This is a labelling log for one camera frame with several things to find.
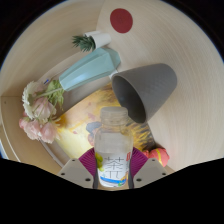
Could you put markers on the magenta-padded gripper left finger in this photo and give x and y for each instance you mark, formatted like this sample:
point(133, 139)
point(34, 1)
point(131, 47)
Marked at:
point(75, 170)

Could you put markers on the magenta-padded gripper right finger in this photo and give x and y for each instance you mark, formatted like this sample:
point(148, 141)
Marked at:
point(151, 170)

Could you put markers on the clear plastic drink bottle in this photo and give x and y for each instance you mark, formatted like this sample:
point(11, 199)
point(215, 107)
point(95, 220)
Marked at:
point(113, 143)

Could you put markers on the red plush toy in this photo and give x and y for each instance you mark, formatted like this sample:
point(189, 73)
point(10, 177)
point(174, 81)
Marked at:
point(159, 156)

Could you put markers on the white light bar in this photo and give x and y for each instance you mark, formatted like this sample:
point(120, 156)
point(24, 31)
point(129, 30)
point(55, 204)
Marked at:
point(51, 153)

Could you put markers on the yellow flower painting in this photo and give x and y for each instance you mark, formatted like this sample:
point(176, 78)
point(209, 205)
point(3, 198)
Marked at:
point(78, 126)

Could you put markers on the pink and white flower bouquet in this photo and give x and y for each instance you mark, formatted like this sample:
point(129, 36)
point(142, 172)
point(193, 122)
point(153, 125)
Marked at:
point(41, 110)

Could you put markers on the grey mug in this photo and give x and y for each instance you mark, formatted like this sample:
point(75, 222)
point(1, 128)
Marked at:
point(153, 83)

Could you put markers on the teal faceted vase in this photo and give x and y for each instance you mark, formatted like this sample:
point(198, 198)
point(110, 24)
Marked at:
point(91, 68)

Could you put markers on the small plant in white pot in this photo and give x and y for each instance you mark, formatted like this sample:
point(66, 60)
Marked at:
point(100, 39)

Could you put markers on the flat round red coaster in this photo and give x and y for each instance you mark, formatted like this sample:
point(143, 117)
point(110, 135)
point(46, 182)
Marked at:
point(121, 20)

